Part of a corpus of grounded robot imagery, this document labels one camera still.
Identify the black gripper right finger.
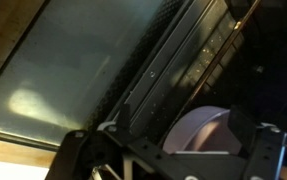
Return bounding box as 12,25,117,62
227,105,258,153

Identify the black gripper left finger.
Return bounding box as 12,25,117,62
117,103,133,132

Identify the purple plastic bowl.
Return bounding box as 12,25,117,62
162,105,247,156

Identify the silver black toaster oven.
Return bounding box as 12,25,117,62
106,0,287,180

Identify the toaster oven glass door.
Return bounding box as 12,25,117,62
0,0,197,153

